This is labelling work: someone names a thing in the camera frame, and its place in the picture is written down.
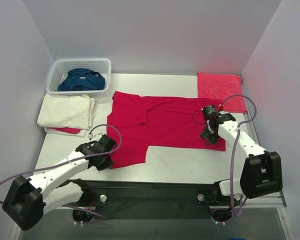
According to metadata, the crimson red t-shirt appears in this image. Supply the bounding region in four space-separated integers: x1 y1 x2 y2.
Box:
106 91 226 169

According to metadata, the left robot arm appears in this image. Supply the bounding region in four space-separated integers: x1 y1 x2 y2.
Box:
2 134 121 231

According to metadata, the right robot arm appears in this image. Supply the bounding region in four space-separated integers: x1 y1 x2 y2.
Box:
200 105 283 204

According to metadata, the folded red t-shirt under stack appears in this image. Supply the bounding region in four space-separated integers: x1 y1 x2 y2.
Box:
49 127 81 135

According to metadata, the folded white t-shirt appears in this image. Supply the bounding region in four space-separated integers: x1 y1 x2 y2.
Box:
37 93 97 138

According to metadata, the pink microfiber towel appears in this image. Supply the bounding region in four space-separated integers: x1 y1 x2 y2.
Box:
197 72 247 114

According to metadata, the blue t-shirt in basket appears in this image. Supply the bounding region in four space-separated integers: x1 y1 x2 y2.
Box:
57 68 106 92

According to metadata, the white plastic laundry basket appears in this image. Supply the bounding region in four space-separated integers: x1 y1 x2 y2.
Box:
46 58 112 99

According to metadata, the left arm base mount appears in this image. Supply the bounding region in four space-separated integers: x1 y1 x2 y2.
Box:
59 178 107 207

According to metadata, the aluminium mounting rail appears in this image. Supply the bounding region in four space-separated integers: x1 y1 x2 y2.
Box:
16 185 288 211

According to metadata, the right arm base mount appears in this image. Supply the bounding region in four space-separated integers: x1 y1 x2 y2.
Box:
195 181 231 208

